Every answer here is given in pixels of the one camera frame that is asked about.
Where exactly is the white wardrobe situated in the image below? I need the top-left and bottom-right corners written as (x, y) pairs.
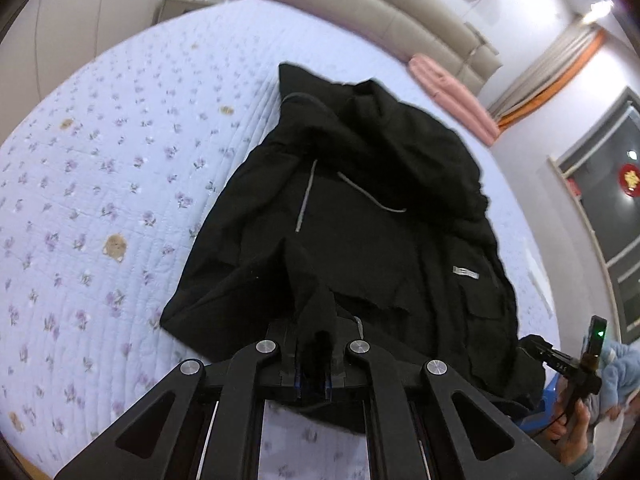
top-left (0, 0), bottom-right (201, 146)

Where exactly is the grey nightstand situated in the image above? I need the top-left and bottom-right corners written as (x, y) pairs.
top-left (159, 0), bottom-right (231, 23)

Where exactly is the person's right hand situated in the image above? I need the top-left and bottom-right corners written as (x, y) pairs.
top-left (545, 395), bottom-right (593, 468)

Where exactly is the red round window decoration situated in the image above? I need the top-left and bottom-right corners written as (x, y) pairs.
top-left (618, 162), bottom-right (640, 193)

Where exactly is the beige and orange curtain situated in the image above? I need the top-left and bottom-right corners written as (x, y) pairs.
top-left (487, 25), bottom-right (608, 128)

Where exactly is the light blue fluffy clothing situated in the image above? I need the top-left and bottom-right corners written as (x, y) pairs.
top-left (590, 342), bottom-right (636, 421)

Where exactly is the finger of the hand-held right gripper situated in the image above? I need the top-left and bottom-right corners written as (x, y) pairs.
top-left (517, 334), bottom-right (556, 362)

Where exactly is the dark window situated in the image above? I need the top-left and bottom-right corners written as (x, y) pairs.
top-left (547, 87), bottom-right (640, 356)

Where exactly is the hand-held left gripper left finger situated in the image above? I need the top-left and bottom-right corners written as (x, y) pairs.
top-left (52, 321), bottom-right (302, 480)

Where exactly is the beige padded headboard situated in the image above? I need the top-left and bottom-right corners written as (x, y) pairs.
top-left (245, 0), bottom-right (503, 96)

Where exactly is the folded pink blanket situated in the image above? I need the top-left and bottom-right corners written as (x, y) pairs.
top-left (407, 54), bottom-right (501, 147)

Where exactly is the black hooded jacket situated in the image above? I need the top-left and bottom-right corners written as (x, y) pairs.
top-left (160, 62), bottom-right (546, 433)

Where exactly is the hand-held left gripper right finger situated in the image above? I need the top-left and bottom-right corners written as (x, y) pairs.
top-left (324, 317), bottom-right (576, 480)

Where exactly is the bed with floral sheet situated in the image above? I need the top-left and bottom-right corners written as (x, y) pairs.
top-left (0, 0), bottom-right (561, 480)

